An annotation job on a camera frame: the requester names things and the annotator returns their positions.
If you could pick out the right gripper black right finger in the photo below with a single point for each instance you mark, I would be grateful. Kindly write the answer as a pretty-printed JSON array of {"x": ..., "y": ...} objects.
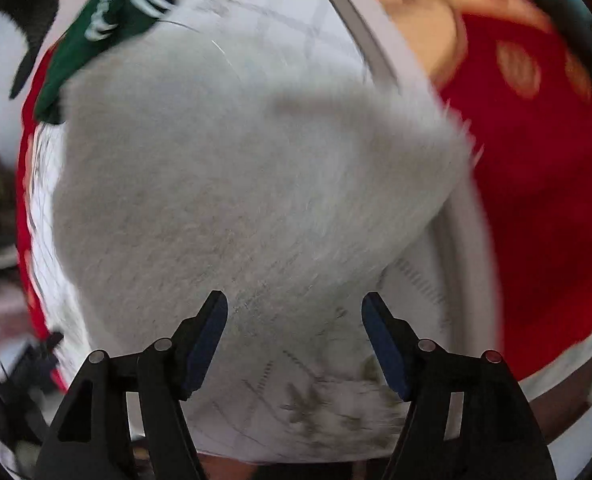
[{"x": 468, "y": 418}]

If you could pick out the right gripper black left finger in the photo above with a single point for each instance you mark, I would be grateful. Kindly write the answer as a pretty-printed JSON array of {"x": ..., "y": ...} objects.
[{"x": 89, "y": 437}]

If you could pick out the white fluffy fleece garment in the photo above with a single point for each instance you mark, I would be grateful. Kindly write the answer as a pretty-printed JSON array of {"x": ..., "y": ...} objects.
[{"x": 199, "y": 164}]

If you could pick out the red floral blanket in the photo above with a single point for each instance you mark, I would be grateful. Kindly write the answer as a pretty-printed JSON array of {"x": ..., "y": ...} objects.
[{"x": 516, "y": 73}]

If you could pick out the dark green garment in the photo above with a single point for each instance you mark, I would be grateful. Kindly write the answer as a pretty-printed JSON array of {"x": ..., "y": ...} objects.
[{"x": 100, "y": 26}]

